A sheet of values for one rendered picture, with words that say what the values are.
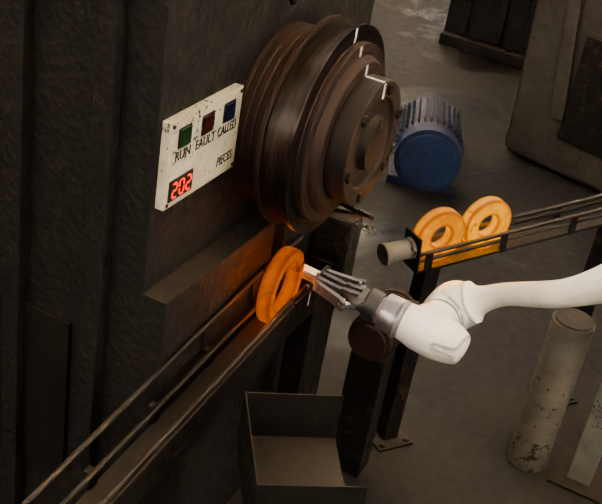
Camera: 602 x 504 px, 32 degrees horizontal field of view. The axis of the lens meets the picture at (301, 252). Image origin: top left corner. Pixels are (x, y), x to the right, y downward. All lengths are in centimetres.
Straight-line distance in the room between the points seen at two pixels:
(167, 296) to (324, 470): 47
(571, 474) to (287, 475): 133
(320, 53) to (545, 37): 296
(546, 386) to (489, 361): 62
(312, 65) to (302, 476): 81
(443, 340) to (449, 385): 115
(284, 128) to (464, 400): 159
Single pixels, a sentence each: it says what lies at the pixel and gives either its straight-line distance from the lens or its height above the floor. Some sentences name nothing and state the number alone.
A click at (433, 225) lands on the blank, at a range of 278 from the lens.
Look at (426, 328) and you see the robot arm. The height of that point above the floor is 75.
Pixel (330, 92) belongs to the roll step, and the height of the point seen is 125.
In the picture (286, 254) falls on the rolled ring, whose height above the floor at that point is 84.
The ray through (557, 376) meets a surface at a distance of 304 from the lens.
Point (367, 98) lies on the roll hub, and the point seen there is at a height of 124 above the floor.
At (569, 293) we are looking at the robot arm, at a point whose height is 94.
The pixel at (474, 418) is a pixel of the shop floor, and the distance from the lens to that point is 339.
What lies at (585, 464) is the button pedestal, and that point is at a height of 8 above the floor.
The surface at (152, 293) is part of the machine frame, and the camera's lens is 209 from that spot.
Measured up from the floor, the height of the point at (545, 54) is 54.
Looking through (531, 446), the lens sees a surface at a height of 10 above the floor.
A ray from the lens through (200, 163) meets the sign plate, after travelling 205.
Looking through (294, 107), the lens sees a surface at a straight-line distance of 209.
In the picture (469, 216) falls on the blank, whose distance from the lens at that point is 286.
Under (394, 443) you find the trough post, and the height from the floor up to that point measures 1.
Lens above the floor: 203
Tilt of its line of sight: 30 degrees down
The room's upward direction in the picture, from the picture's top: 10 degrees clockwise
